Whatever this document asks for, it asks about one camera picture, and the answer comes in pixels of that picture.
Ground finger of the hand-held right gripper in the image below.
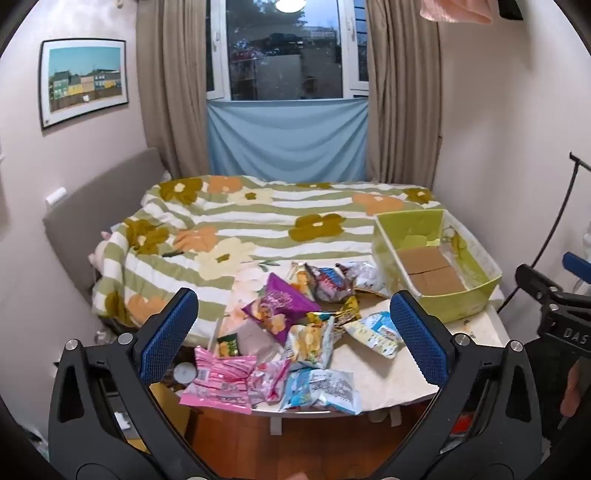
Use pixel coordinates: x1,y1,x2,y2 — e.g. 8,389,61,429
562,251,591,278
515,263,568,305

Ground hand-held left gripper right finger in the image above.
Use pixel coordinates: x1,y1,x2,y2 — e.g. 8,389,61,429
389,290,542,464

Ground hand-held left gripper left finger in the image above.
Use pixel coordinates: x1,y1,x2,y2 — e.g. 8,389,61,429
48,287,204,464

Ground green cardboard box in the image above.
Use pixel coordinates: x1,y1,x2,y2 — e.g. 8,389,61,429
372,209,503,324

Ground purple potato chip bag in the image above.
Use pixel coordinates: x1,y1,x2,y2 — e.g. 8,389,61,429
241,272,322,345

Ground person's right hand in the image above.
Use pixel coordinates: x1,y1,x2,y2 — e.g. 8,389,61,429
560,357,584,417

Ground white round container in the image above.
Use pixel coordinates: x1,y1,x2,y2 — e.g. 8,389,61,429
172,362,198,385

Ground pale blue yellow packet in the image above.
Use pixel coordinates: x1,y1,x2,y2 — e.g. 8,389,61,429
343,311,408,360

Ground floral tablecloth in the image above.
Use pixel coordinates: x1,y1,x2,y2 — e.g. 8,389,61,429
185,258,510,419

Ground small green snack packet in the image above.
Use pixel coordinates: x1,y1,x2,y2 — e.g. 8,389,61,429
216,335,242,359

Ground pink striped snack packet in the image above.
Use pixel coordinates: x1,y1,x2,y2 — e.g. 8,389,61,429
178,346,257,415

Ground black thin stand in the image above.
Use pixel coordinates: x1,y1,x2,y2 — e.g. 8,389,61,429
509,151,591,302

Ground white crinkled packet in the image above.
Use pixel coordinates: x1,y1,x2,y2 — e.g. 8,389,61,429
355,260,389,297

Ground yellow black snack packet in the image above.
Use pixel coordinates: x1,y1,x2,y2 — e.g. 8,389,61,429
307,295,362,343

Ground translucent pale packet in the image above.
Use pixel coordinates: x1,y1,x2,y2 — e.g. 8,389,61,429
230,318,280,358

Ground dark brown candy packet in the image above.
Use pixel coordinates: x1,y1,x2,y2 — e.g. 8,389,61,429
335,261,370,292

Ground blue white snack packet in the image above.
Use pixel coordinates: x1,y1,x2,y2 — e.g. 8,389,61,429
278,368,363,415

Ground small pink snack packet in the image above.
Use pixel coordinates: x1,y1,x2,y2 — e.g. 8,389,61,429
249,359,291,405

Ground pale yellow chip packet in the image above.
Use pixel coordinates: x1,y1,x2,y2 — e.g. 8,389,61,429
283,318,336,373

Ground orange white cake packet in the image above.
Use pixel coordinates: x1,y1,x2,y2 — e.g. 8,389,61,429
286,261,315,296

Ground white table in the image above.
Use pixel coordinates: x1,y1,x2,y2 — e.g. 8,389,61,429
252,390,446,435

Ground grey headboard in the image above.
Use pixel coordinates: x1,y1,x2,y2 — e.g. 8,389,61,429
42,147,172,306

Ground green striped floral blanket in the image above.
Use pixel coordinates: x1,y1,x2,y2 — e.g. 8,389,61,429
89,175,468,334

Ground light blue cloth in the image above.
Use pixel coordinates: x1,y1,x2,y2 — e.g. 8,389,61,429
206,97,370,184

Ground beige curtain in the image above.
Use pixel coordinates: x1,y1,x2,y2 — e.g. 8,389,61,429
364,0,445,191
135,0,214,180

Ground framed picture of houses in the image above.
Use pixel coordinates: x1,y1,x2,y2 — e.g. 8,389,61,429
38,38,130,131

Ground pink cloth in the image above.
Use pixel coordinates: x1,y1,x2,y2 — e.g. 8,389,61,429
419,0,493,25

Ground window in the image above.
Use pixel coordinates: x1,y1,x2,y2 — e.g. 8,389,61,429
205,0,370,102

